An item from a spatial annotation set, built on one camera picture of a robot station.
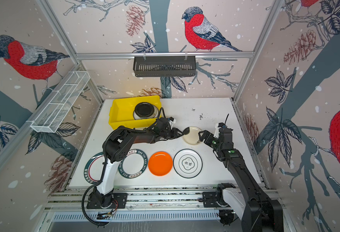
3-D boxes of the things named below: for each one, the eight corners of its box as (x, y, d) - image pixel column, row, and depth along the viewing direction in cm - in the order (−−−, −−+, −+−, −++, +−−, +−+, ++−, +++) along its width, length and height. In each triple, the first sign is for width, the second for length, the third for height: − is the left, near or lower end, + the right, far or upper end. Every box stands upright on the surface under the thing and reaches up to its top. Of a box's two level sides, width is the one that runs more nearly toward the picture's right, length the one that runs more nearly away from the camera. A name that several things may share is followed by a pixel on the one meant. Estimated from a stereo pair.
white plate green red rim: (83, 186, 81) (81, 185, 79) (89, 156, 92) (87, 154, 90) (101, 182, 82) (99, 181, 80) (104, 153, 93) (103, 151, 91)
